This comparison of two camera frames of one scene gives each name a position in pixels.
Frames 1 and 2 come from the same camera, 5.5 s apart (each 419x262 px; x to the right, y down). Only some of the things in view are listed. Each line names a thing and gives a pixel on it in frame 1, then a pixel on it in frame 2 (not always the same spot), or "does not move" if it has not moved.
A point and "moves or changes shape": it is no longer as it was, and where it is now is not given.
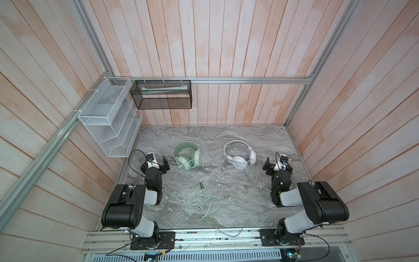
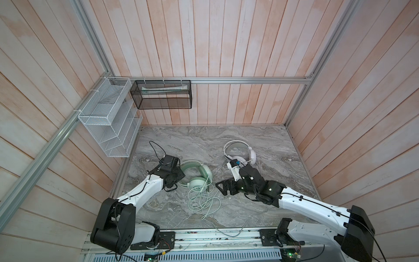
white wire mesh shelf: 112,118 does not move
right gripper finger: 267,163 → 228,184
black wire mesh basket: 162,94 does not move
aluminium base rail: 323,239 does not move
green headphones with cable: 187,154 moves or changes shape
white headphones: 239,162 does not move
